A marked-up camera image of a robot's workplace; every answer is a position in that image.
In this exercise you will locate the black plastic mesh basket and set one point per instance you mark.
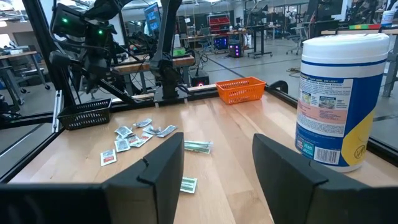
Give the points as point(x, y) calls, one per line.
point(84, 116)

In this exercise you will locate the orange plastic mesh basket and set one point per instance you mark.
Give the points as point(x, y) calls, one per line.
point(241, 91)

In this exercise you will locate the blue screen computer monitor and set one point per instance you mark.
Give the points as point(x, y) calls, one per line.
point(153, 17)

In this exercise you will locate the grey office chair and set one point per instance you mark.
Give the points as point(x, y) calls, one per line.
point(295, 39)

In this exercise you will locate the grey office desk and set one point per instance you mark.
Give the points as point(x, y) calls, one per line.
point(18, 55)

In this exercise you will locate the green plastic box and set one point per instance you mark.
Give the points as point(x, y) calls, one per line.
point(178, 52)

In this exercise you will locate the green striped adhesive bandage packet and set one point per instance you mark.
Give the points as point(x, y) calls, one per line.
point(198, 147)
point(188, 185)

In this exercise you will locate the black standing desk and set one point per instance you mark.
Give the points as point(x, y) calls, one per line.
point(258, 43)

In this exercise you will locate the black lit computer tower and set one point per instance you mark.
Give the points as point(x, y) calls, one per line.
point(235, 49)
point(220, 43)

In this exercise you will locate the small white printed packet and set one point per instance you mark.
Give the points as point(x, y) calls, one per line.
point(143, 123)
point(166, 131)
point(123, 131)
point(151, 130)
point(122, 145)

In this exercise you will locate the white plastic jug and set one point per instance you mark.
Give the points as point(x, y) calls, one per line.
point(176, 40)

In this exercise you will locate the wooden side table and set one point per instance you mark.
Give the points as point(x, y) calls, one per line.
point(136, 67)

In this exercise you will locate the small red print packet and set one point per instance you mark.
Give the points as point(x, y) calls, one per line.
point(145, 137)
point(133, 140)
point(108, 157)

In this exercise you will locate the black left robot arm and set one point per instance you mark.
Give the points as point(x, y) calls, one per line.
point(169, 31)

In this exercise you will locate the small black LED box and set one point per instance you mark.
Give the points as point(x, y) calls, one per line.
point(199, 79)

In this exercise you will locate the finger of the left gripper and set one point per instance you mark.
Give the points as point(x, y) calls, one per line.
point(88, 84)
point(99, 84)

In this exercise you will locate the red storage rack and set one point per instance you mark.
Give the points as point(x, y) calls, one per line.
point(219, 23)

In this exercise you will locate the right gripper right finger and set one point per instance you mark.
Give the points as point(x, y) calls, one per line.
point(311, 202)

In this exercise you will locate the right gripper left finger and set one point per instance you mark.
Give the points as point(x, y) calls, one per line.
point(140, 193)

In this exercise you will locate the white wipes canister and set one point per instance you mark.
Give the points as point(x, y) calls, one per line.
point(342, 93)

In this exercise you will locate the silver metal bracket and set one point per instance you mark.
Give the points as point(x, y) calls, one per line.
point(57, 109)

